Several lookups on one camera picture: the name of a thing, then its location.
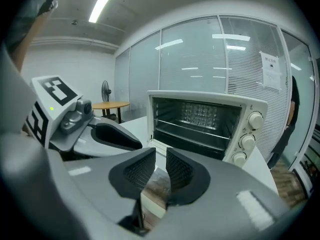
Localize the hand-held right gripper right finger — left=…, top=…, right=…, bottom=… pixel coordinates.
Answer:
left=149, top=147, right=292, bottom=240

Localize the person's grey shirt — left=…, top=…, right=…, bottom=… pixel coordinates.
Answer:
left=4, top=0, right=60, bottom=50

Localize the white oven knob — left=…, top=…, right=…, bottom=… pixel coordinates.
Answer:
left=231, top=151, right=248, bottom=167
left=247, top=111, right=265, bottom=128
left=239, top=133, right=256, bottom=150

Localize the ceiling light strip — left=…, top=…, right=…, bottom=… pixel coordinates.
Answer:
left=88, top=0, right=121, bottom=24

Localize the wire oven rack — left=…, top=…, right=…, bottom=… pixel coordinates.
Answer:
left=153, top=118, right=232, bottom=141

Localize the black standing fan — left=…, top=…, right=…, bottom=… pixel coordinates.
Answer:
left=100, top=80, right=113, bottom=117

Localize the black metal rack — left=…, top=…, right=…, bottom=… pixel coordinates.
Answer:
left=291, top=123, right=320, bottom=200

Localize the white paper notice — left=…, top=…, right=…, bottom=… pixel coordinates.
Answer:
left=259, top=50, right=282, bottom=90

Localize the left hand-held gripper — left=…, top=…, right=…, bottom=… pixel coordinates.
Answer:
left=24, top=75, right=143, bottom=159

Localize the person's left forearm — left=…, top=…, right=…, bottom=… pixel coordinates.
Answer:
left=14, top=10, right=55, bottom=138

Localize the white toaster oven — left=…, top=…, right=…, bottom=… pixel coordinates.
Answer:
left=146, top=90, right=269, bottom=169

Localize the round wooden table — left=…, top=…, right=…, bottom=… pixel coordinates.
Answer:
left=91, top=101, right=131, bottom=125

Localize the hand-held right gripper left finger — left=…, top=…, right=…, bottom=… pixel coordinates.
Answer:
left=62, top=147, right=157, bottom=225

